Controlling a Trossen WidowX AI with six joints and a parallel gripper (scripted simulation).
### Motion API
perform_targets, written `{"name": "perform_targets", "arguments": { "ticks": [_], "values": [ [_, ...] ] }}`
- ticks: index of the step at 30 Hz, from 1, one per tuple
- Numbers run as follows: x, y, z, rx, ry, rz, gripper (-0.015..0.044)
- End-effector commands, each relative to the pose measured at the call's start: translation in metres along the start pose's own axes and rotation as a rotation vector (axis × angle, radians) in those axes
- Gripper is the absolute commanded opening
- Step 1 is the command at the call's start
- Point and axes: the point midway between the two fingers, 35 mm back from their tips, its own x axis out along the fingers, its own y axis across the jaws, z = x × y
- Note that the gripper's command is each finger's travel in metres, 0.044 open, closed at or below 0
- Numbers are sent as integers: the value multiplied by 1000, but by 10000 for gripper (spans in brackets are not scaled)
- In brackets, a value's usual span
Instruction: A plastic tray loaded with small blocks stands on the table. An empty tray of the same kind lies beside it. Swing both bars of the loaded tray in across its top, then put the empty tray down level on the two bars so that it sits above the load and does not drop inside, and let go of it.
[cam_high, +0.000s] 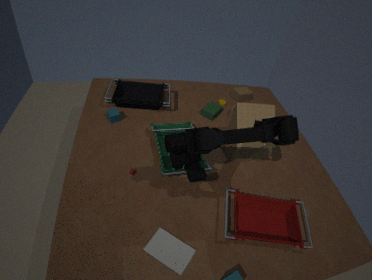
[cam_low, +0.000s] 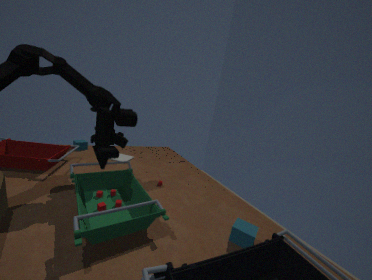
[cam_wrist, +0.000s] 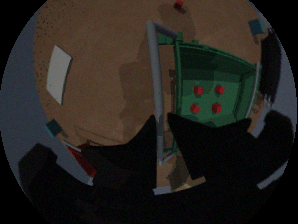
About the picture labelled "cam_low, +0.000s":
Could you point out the small teal block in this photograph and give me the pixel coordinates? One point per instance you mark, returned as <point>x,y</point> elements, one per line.
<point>243,234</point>
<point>83,144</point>

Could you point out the green plastic tray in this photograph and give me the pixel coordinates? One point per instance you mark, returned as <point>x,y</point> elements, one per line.
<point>106,227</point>

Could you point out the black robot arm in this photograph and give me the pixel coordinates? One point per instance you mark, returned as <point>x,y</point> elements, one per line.
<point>24,61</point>

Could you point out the small red block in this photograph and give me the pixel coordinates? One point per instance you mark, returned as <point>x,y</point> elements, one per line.
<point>101,206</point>

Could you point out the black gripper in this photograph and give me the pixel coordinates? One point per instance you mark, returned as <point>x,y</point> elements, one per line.
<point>102,149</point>

